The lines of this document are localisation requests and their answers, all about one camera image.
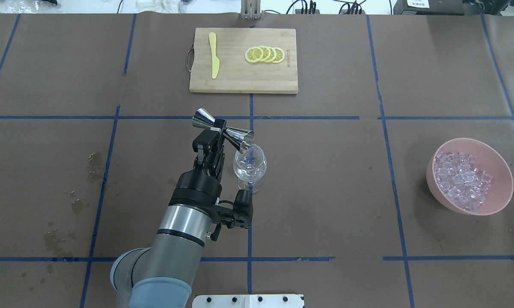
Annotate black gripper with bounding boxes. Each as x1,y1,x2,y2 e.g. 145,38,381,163
169,130,224,210

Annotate steel double jigger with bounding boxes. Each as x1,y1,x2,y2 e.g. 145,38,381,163
192,108,255,154

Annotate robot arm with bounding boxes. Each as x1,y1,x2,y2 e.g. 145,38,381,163
110,128,224,308

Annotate clear wine glass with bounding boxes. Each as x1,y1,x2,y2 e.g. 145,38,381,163
233,144,268,194

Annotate pink bowl of ice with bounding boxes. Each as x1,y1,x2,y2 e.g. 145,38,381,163
426,138,514,215

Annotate bamboo cutting board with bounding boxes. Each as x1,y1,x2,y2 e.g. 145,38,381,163
190,28,299,95

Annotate yellow plastic knife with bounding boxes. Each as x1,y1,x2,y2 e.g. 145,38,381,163
208,32,221,79

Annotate lemon slices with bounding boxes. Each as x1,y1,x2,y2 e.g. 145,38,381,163
244,45,287,64

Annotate brown paper table mat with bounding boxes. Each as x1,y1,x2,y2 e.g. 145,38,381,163
0,12,514,308

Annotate black power box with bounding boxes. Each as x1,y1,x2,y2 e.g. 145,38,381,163
392,0,464,16

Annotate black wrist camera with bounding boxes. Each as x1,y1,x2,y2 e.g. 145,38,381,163
210,190,253,241

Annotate aluminium frame post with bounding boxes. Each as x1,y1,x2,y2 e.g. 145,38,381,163
241,0,262,20

